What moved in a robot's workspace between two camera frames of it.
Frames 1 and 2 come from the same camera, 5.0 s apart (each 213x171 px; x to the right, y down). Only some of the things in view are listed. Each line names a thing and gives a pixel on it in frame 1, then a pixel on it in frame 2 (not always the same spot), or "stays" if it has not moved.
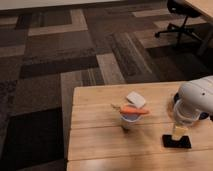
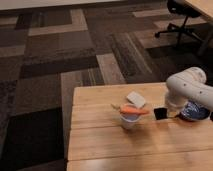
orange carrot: (133, 110) stays
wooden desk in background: (204, 7) stays
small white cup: (130, 120) stays
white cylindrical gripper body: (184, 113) to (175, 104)
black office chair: (183, 9) stays
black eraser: (183, 142) to (160, 113)
